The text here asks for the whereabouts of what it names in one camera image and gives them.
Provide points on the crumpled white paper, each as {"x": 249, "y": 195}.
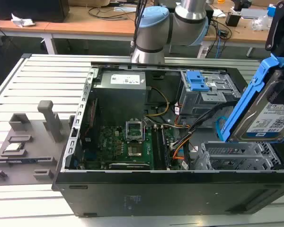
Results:
{"x": 22, "y": 21}

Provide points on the square chipset chip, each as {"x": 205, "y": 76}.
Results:
{"x": 135, "y": 151}

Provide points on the small black device box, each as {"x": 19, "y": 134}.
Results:
{"x": 232, "y": 19}

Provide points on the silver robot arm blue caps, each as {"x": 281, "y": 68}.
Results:
{"x": 153, "y": 30}

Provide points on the black open PC case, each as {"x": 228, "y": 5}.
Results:
{"x": 156, "y": 194}

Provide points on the silver flat device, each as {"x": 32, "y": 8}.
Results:
{"x": 254, "y": 13}

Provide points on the CPU socket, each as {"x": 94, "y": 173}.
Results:
{"x": 134, "y": 131}

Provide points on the grey parts rack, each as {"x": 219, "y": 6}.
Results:
{"x": 38, "y": 139}

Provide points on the clear plastic bag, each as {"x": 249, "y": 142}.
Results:
{"x": 261, "y": 22}

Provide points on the metal disk bay cage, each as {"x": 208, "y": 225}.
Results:
{"x": 203, "y": 101}

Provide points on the wooden desk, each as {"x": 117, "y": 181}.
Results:
{"x": 90, "y": 23}

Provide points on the green motherboard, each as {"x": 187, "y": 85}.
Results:
{"x": 113, "y": 146}

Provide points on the hard disk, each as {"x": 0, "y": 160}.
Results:
{"x": 255, "y": 118}

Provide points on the blue plastic bay latch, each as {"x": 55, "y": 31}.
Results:
{"x": 196, "y": 81}

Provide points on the large black box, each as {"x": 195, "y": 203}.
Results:
{"x": 30, "y": 9}

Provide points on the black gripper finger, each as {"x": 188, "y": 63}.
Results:
{"x": 278, "y": 19}
{"x": 280, "y": 94}

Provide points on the silver CPU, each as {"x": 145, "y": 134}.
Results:
{"x": 14, "y": 146}

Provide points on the grey power supply unit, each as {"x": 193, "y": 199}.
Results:
{"x": 119, "y": 92}

